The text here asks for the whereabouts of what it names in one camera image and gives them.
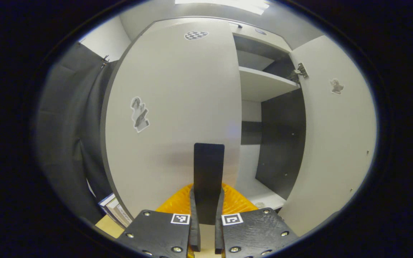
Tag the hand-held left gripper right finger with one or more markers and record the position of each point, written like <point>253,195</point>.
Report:
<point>219,236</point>

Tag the black backdrop cloth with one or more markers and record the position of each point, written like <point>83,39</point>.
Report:
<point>66,143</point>

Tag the ceiling light panel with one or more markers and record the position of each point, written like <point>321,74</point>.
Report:
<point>228,4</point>

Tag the grey door with checkered sticker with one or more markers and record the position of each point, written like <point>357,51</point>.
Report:
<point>177,107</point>

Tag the grey shoe cabinet door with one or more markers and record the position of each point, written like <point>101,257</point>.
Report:
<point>335,161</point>

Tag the white book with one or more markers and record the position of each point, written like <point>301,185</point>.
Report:
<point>123,216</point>

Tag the beige book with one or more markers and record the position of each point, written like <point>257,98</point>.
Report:
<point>112,209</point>

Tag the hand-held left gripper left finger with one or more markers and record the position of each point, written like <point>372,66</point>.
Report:
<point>194,236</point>

